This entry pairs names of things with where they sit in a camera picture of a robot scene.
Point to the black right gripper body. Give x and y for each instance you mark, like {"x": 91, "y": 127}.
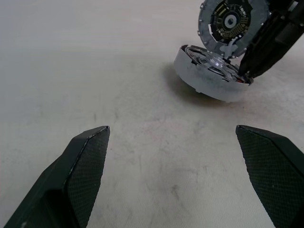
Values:
{"x": 295, "y": 10}

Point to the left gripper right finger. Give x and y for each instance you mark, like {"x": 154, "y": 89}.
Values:
{"x": 275, "y": 171}

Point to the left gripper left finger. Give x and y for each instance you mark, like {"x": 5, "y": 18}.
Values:
{"x": 71, "y": 180}

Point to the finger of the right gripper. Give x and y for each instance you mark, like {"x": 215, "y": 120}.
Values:
{"x": 268, "y": 47}

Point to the spoked silver rotor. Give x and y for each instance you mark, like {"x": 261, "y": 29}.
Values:
{"x": 213, "y": 61}

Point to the round motor lid circuit board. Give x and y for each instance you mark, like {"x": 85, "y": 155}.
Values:
{"x": 209, "y": 28}

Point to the round motor housing copper windings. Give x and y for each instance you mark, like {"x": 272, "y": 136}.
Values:
{"x": 204, "y": 80}

